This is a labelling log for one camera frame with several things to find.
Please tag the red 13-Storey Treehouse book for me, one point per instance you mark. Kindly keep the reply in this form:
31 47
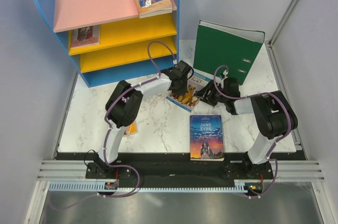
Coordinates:
149 13

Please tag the Roald Dahl Charlie book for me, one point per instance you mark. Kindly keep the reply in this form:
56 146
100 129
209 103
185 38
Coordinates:
131 129

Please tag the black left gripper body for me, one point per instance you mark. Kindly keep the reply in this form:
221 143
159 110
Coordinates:
182 88

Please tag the Jane Eyre blue book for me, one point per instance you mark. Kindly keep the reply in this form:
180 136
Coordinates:
206 138

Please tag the green lever arch file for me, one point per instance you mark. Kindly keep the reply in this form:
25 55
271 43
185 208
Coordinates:
218 45

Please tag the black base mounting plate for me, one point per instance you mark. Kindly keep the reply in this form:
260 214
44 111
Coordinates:
171 170

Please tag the blue yellow pink bookshelf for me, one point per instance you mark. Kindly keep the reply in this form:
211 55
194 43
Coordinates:
129 46

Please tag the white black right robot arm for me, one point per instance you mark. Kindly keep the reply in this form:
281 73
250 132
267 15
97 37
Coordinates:
274 116

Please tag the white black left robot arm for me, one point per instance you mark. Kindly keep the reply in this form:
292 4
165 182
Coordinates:
124 103

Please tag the dogs Bark picture book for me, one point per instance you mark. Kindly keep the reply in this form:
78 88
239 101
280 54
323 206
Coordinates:
189 100

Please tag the pink book on shelf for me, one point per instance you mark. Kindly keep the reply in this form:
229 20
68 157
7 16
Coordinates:
85 36

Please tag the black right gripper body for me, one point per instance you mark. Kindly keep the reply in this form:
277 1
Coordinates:
214 95

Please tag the light blue cable duct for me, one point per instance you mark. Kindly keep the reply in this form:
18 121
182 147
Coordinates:
103 186

